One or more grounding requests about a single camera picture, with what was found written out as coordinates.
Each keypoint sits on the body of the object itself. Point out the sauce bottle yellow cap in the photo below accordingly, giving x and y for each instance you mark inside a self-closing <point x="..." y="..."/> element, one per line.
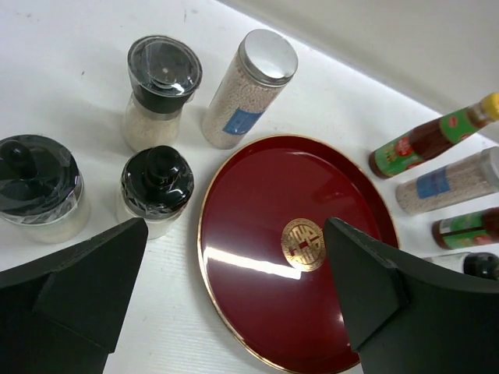
<point x="467" y="230"/>
<point x="431" y="139"/>

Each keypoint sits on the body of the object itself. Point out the sauce bottle yellow cap left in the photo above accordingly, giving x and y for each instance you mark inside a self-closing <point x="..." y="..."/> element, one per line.
<point x="431" y="139"/>

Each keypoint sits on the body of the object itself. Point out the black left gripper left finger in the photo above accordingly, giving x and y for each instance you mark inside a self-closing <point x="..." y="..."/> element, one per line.
<point x="63" y="313"/>

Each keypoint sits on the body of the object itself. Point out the sauce bottle yellow cap right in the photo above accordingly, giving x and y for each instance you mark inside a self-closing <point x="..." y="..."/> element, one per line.
<point x="467" y="230"/>

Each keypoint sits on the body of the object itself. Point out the black lid jar right side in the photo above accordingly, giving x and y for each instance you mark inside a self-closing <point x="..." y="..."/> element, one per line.
<point x="479" y="264"/>

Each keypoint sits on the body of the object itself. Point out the wide jar black handle lid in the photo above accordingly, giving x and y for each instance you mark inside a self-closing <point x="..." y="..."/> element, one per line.
<point x="42" y="189"/>

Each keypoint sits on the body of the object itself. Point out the tall grinder clear cap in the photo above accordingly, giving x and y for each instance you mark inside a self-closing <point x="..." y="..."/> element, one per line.
<point x="164" y="74"/>

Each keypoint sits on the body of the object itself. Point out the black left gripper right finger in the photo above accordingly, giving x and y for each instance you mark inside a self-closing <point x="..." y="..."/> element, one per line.
<point x="406" y="315"/>

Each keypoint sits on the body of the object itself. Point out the red round tray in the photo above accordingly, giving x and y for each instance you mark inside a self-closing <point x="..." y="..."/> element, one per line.
<point x="262" y="255"/>

